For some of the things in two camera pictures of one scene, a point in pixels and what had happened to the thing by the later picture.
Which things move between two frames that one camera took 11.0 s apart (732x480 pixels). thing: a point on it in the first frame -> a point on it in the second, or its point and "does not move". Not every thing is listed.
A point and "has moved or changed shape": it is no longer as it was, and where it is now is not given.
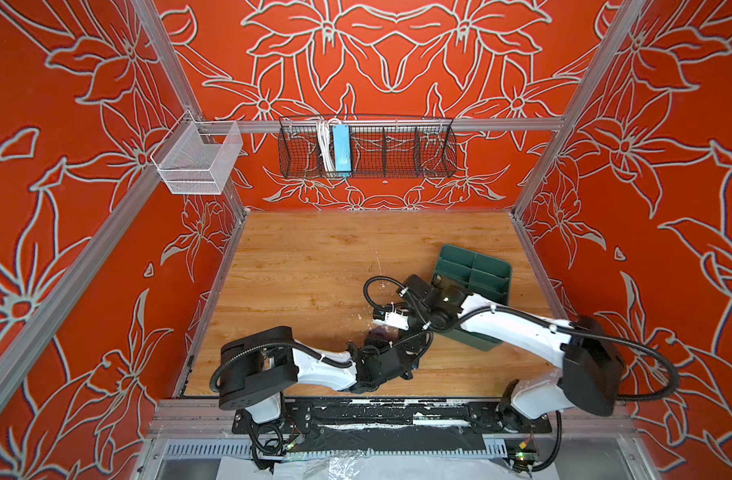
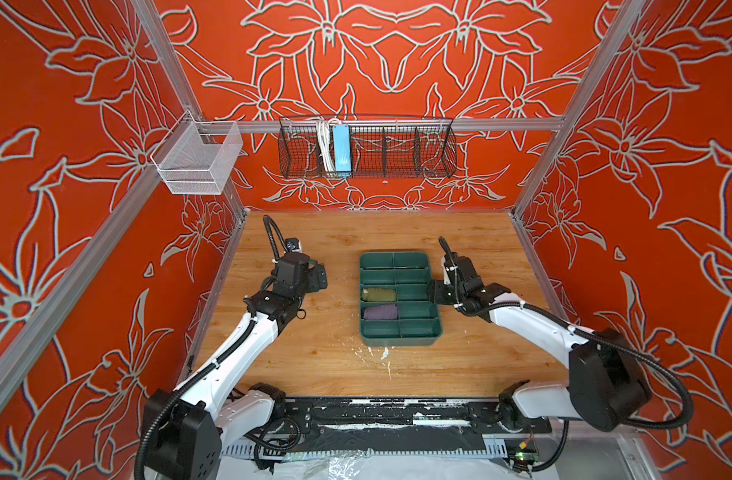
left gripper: x=382 y=346 -> x=316 y=277
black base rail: x=393 y=424 does not move
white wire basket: x=194 y=158 does not move
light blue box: x=342 y=150 does not move
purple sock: x=383 y=331 has moved or changed shape
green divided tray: x=478 y=273 -> x=394 y=306
